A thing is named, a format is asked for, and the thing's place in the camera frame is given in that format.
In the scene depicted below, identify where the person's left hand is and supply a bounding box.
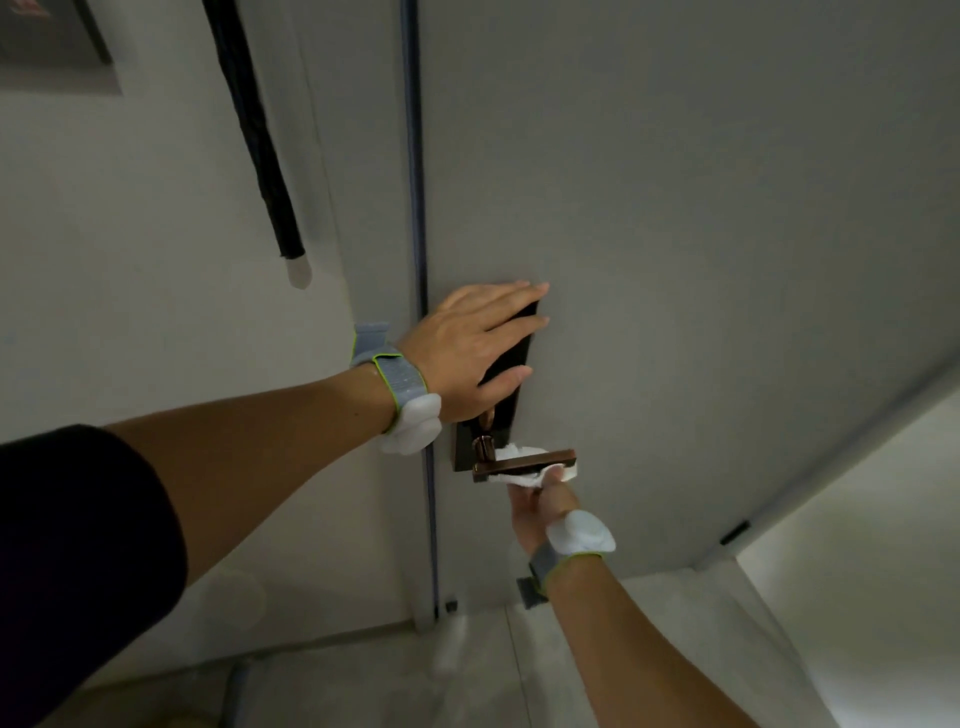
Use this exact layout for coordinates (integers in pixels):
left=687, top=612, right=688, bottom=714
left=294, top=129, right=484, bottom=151
left=397, top=280, right=552, bottom=426

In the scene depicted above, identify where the person's right hand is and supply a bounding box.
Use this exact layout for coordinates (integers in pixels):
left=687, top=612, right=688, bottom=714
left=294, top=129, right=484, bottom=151
left=507, top=465, right=583, bottom=561

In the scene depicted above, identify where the white wipe cloth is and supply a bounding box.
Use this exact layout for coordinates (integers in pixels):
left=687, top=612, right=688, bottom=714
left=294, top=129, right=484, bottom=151
left=487, top=442, right=581, bottom=489

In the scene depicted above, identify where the person's left forearm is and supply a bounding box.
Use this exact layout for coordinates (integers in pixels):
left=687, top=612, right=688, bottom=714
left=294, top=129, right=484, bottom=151
left=103, top=363, right=399, bottom=595

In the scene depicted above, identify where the person's right forearm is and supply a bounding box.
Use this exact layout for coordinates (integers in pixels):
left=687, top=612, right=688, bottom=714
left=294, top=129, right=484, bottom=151
left=541, top=553, right=760, bottom=728

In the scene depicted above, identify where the black door lock plate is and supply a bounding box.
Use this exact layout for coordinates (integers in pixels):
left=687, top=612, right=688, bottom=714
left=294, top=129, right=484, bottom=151
left=451, top=296, right=543, bottom=474

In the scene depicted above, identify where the white right wrist tracker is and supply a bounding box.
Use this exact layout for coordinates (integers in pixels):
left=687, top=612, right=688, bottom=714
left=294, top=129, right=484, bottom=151
left=545, top=509, right=618, bottom=561

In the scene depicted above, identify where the white wrist tracker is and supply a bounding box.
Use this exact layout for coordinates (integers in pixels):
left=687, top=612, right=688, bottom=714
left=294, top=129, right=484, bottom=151
left=545, top=509, right=618, bottom=561
left=377, top=393, right=444, bottom=458

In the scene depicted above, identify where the white left wrist tracker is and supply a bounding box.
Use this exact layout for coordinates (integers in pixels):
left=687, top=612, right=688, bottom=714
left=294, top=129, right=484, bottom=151
left=377, top=393, right=444, bottom=458

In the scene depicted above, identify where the grey door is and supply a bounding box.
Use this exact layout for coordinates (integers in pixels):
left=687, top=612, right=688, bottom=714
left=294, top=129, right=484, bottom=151
left=414, top=0, right=960, bottom=633

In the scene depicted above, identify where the black folded umbrella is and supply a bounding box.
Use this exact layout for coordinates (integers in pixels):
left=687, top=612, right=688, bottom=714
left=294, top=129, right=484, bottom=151
left=201, top=0, right=313, bottom=291

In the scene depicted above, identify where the black sleeve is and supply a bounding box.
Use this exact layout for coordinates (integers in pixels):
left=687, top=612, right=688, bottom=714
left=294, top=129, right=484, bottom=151
left=0, top=423, right=189, bottom=728

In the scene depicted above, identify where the copper door lever handle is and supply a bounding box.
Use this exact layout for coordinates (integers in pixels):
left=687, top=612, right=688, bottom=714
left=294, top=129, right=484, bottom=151
left=470, top=433, right=578, bottom=485

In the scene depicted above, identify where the grey right wrist strap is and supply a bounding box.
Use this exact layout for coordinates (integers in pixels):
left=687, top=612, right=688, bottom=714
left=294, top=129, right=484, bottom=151
left=515, top=545, right=606, bottom=609

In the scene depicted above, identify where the grey wrist strap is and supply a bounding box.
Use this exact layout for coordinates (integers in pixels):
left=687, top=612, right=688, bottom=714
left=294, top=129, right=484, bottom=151
left=515, top=545, right=606, bottom=609
left=350, top=321, right=429, bottom=435

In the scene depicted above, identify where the grey left wrist strap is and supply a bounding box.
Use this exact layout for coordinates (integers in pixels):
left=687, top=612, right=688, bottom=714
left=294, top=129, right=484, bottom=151
left=350, top=321, right=429, bottom=435

